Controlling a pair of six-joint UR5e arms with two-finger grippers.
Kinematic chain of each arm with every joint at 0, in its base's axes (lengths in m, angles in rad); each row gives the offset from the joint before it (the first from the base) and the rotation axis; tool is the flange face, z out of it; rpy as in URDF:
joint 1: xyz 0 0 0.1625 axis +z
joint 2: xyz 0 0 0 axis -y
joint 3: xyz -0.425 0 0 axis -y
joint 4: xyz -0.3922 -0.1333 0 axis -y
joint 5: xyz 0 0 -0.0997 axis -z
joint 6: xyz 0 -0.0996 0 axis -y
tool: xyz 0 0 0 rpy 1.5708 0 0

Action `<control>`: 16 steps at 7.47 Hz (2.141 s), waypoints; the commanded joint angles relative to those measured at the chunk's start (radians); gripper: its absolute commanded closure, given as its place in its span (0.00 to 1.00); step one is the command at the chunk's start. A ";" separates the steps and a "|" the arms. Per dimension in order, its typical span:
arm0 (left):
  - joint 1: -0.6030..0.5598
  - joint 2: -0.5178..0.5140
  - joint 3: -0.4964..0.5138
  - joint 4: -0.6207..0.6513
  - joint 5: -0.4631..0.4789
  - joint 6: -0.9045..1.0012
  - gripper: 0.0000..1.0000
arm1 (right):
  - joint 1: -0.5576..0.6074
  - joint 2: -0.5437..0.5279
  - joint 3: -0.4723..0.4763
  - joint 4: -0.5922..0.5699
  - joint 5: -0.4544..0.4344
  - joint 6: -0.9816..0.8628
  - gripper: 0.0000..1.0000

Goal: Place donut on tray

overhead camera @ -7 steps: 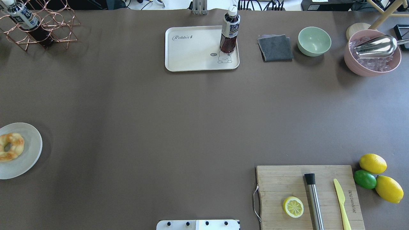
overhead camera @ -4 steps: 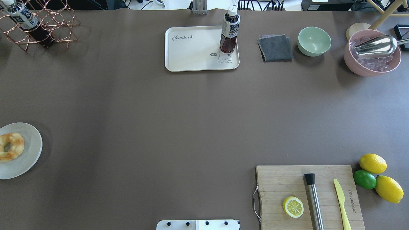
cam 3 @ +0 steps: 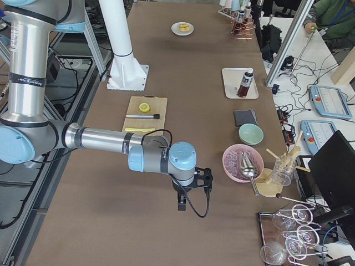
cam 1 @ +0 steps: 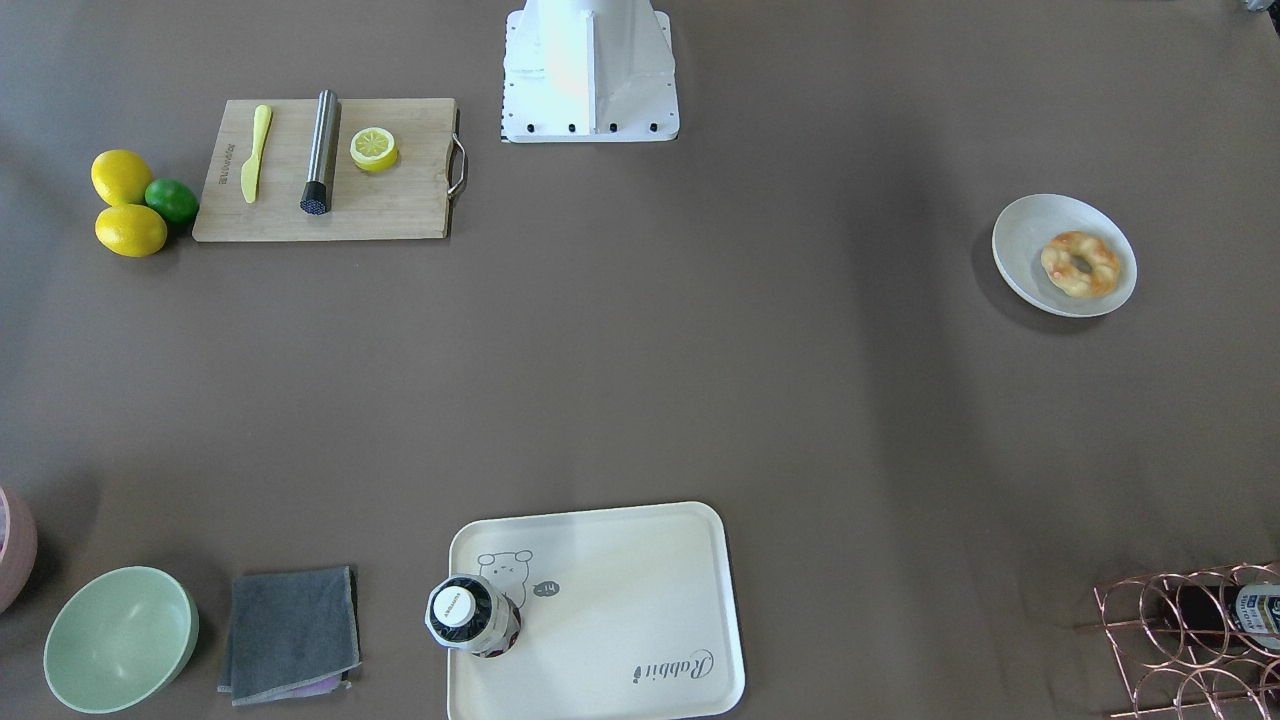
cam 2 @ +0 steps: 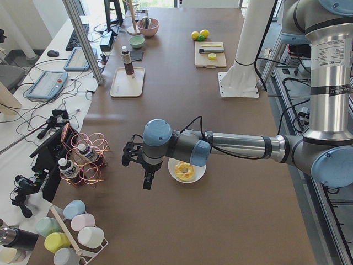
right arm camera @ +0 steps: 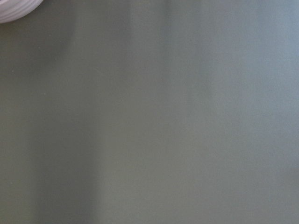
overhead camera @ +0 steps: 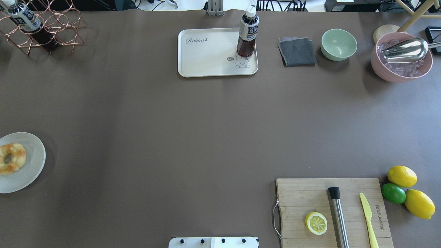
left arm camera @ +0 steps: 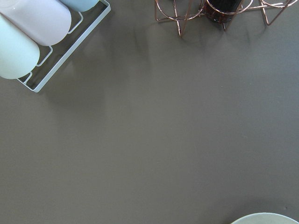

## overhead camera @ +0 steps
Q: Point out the glazed twisted donut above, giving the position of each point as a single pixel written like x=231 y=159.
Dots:
x=13 y=158

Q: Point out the white round plate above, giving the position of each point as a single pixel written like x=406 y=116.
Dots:
x=35 y=160

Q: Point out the cream rabbit serving tray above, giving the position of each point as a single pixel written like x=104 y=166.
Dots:
x=212 y=52

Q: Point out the dark tea bottle on tray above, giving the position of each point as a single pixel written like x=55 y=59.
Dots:
x=247 y=32

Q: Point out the black tray with glasses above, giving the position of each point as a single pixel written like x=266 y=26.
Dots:
x=433 y=35

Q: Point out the grey folded cloth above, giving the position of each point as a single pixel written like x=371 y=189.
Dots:
x=297 y=51

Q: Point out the wooden cutting board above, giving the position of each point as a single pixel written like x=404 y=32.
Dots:
x=300 y=196

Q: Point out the half lemon slice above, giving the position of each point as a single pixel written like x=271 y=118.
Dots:
x=316 y=223

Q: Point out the mint green bowl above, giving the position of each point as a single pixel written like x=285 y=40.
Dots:
x=338 y=44

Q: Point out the steel muddler black tip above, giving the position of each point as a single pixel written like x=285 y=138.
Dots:
x=338 y=217

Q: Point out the green lime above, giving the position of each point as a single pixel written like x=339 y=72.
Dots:
x=393 y=193

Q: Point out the upper yellow lemon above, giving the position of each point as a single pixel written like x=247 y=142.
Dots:
x=402 y=176

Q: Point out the yellow lemon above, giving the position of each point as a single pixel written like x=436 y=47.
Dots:
x=402 y=176
x=419 y=204

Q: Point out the round wooden stand base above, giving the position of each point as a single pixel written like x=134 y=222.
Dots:
x=384 y=29

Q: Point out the pink ice bowl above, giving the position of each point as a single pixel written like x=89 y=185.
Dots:
x=384 y=72

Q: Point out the yellow plastic knife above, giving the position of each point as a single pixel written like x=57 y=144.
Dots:
x=368 y=216

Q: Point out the steel ice scoop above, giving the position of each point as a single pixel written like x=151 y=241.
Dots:
x=411 y=50

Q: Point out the lower yellow lemon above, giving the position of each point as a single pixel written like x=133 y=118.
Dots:
x=419 y=204

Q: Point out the tea bottle in rack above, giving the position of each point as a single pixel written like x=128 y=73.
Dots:
x=30 y=24

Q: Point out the wooden cup tree stand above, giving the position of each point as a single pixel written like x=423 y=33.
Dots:
x=420 y=13

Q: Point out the aluminium frame post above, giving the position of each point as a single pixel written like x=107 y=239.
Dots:
x=215 y=7

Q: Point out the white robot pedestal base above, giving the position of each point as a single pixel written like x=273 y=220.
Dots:
x=214 y=242

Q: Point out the copper wire bottle rack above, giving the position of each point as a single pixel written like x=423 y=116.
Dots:
x=60 y=17

